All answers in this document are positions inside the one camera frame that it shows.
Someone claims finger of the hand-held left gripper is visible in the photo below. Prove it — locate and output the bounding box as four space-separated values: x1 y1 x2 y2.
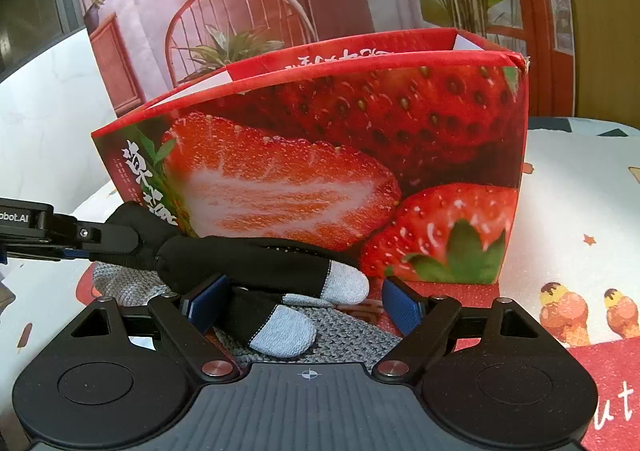
51 213 142 258
2 244 99 263

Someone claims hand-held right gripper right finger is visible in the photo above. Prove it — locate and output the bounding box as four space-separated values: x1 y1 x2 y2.
373 275 565 382

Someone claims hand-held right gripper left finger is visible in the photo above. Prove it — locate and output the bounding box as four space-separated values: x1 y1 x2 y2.
70 273 241 382

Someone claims grey knitted cloth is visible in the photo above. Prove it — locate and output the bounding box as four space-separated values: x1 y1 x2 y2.
92 263 402 368

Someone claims black glove with grey fingertips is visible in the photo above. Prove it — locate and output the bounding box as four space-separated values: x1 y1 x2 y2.
107 202 371 360

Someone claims red strawberry print cardboard box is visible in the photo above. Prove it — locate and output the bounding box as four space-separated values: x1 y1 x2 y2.
91 28 531 286

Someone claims white cartoon printed blanket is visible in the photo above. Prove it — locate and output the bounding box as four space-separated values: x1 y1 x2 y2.
0 115 640 451

